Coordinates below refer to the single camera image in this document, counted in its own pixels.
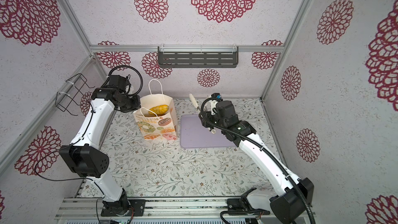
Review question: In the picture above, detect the orange fake croissant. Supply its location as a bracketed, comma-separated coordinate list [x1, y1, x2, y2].
[148, 104, 170, 116]

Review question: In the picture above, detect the printed paper bakery bag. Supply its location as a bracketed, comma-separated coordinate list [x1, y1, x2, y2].
[133, 87, 178, 141]

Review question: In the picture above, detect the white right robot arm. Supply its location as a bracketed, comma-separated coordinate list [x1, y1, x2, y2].
[189, 93, 316, 224]

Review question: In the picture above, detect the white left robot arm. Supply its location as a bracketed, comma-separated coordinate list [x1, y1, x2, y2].
[59, 75, 141, 216]

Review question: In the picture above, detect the lavender cutting board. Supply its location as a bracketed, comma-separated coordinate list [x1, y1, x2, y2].
[180, 114, 235, 149]

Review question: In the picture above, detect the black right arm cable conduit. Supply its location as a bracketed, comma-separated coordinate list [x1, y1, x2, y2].
[199, 93, 317, 224]

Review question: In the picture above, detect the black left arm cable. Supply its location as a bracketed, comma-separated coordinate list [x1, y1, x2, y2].
[33, 65, 144, 224]

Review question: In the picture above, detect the black wire wall basket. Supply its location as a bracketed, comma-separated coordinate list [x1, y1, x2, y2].
[55, 73, 94, 117]

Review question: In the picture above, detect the grey wall shelf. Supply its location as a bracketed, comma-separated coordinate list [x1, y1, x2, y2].
[158, 46, 239, 68]

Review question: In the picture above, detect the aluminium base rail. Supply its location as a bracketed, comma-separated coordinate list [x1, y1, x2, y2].
[55, 197, 279, 224]

